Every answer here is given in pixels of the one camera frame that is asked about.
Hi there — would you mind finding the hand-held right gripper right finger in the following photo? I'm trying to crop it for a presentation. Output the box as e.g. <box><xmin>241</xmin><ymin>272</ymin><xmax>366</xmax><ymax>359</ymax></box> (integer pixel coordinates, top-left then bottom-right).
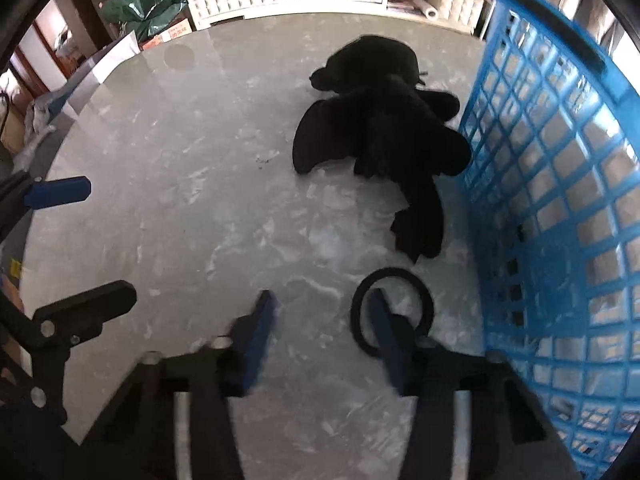
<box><xmin>369</xmin><ymin>289</ymin><xmax>581</xmax><ymax>480</ymax></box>

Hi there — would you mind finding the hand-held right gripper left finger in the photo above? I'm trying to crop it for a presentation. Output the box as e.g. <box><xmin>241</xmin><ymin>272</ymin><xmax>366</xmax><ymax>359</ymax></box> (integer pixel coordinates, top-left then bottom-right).
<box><xmin>80</xmin><ymin>290</ymin><xmax>277</xmax><ymax>480</ymax></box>

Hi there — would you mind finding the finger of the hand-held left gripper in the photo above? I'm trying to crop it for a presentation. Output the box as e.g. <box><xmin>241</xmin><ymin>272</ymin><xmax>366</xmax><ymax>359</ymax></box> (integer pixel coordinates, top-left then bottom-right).
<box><xmin>22</xmin><ymin>280</ymin><xmax>138</xmax><ymax>426</ymax></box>
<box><xmin>0</xmin><ymin>172</ymin><xmax>93</xmax><ymax>242</ymax></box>

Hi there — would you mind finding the black hair tie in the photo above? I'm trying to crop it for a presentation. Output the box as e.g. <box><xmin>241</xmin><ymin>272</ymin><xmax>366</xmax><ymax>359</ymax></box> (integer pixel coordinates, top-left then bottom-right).
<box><xmin>349</xmin><ymin>266</ymin><xmax>435</xmax><ymax>359</ymax></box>

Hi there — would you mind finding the black plush toy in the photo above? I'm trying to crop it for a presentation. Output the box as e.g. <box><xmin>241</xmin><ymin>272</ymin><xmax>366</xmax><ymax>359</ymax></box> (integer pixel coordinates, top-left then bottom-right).
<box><xmin>292</xmin><ymin>34</ymin><xmax>474</xmax><ymax>264</ymax></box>

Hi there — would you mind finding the blue plastic basket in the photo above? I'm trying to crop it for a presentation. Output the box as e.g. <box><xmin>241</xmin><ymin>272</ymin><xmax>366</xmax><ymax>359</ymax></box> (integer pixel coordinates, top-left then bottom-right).
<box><xmin>456</xmin><ymin>0</ymin><xmax>640</xmax><ymax>480</ymax></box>

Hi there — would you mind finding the cardboard box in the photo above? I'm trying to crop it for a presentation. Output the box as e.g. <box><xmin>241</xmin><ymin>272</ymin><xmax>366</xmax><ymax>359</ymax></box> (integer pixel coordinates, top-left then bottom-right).
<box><xmin>141</xmin><ymin>17</ymin><xmax>194</xmax><ymax>52</ymax></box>

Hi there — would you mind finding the green plastic bag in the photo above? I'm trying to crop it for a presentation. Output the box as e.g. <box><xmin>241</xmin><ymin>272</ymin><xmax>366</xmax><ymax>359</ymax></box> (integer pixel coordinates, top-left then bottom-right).
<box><xmin>99</xmin><ymin>0</ymin><xmax>189</xmax><ymax>42</ymax></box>

